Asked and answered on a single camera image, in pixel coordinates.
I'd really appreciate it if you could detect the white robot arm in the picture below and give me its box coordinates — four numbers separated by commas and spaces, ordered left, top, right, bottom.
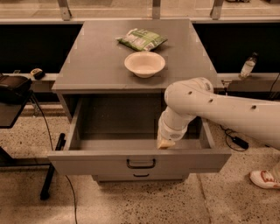
157, 77, 280, 150

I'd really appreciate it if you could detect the grey top drawer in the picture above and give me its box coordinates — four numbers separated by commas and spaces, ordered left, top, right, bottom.
49, 94, 231, 176

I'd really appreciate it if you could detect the green chip bag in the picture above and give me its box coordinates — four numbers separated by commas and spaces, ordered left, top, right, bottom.
116, 28, 167, 52

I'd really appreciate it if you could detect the black side table stand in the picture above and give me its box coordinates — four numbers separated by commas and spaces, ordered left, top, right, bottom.
0, 90, 66, 200

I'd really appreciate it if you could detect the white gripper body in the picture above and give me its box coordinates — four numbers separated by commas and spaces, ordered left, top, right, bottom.
157, 117, 189, 142

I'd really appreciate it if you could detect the white red shoe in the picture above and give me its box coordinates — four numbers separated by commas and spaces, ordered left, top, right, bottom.
249, 171, 280, 189

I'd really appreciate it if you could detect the tape measure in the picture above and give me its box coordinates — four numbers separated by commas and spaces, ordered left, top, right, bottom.
31, 68, 46, 80

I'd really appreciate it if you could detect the black bag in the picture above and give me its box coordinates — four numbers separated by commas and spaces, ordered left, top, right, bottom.
0, 74, 32, 104

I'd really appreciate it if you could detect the black floor cable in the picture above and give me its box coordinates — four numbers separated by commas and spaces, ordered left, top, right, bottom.
31, 94, 79, 224

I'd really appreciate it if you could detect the grey drawer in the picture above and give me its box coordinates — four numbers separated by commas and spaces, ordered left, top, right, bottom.
49, 94, 231, 176
92, 174, 189, 182

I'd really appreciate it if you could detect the grey bottom drawer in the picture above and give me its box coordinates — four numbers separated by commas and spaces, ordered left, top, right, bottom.
92, 174, 189, 182

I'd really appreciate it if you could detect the black power adapter cable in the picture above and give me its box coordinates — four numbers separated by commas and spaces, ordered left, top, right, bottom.
219, 124, 250, 152

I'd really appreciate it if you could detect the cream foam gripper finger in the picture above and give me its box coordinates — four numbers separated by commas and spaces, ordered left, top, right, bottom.
157, 138, 175, 150

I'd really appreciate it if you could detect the white bowl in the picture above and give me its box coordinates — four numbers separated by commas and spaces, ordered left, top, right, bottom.
124, 52, 165, 78

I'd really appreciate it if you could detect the grey drawer cabinet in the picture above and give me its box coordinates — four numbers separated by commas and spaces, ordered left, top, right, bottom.
52, 18, 225, 183

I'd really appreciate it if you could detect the clear plastic bottle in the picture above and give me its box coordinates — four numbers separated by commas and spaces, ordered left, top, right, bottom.
239, 52, 258, 80

